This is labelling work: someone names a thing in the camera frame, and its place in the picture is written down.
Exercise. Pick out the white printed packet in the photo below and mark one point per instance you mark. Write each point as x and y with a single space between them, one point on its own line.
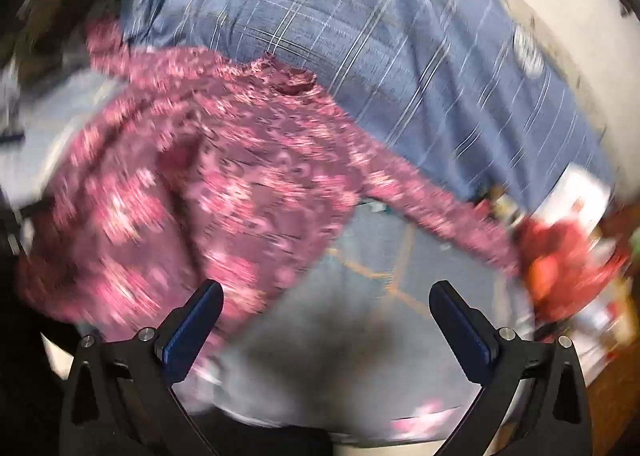
577 198

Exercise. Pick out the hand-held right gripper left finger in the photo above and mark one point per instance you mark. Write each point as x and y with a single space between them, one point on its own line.
189 331

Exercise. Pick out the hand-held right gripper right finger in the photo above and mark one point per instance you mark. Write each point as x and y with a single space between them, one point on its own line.
462 331

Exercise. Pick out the blue plaid blanket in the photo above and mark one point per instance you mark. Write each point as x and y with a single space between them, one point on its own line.
380 46

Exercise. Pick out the grey bedsheet with yellow lines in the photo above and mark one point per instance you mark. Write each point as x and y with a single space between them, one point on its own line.
370 316

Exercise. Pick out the pink floral long-sleeved shirt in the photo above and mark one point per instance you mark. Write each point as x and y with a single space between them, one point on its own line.
225 176

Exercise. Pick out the red cloth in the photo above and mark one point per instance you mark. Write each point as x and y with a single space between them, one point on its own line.
565 256

